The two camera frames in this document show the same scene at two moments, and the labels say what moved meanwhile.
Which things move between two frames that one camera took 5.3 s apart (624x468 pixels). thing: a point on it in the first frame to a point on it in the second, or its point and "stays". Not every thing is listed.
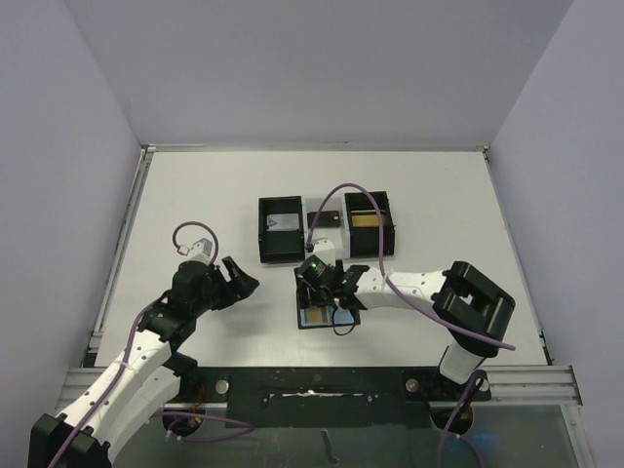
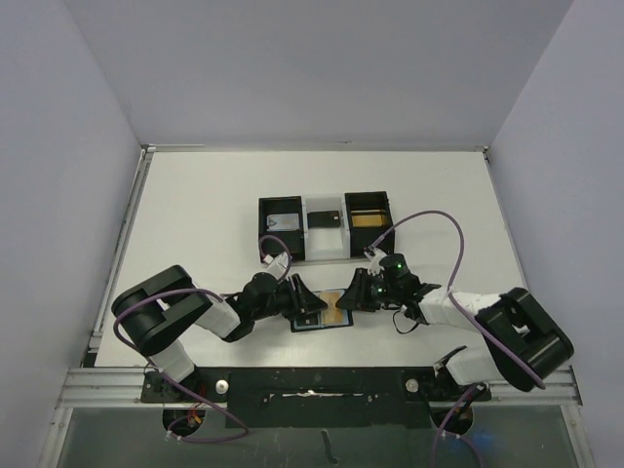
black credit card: (327, 218) stays
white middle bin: (340, 236) stays
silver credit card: (283, 222) stays
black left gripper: (239, 288) to (302, 300)
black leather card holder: (310, 317) stays
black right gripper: (314, 292) to (366, 289)
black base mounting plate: (325, 397) stays
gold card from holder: (313, 315) to (331, 315)
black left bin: (281, 246) stays
